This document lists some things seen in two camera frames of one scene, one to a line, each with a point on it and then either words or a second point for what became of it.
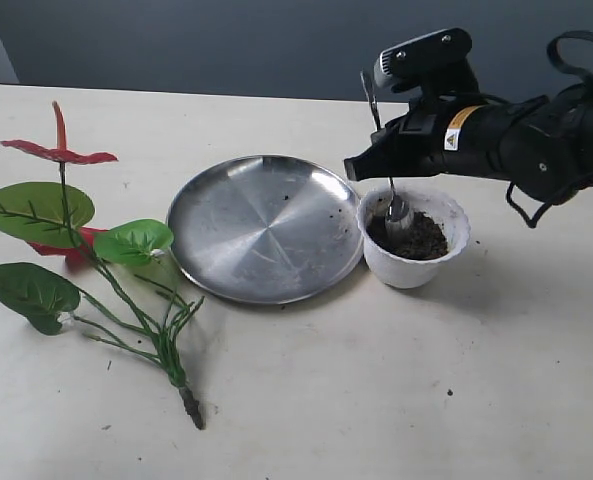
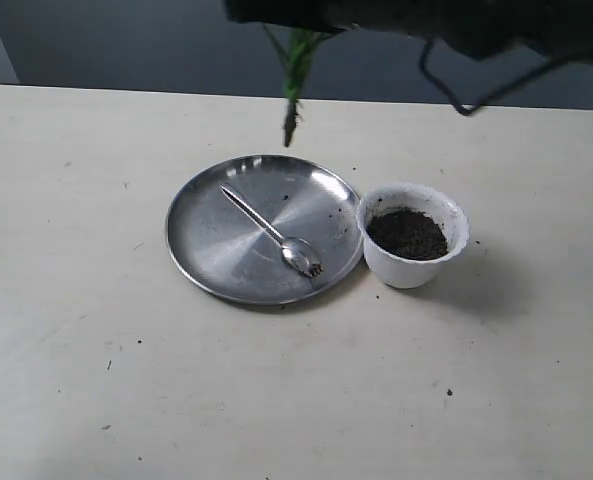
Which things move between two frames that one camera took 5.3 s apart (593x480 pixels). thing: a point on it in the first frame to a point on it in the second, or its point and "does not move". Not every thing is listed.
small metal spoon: (400, 210) to (297, 251)
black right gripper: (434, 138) to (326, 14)
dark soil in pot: (426, 240) does not move
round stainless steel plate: (267, 229) does not move
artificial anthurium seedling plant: (112, 294) to (296, 45)
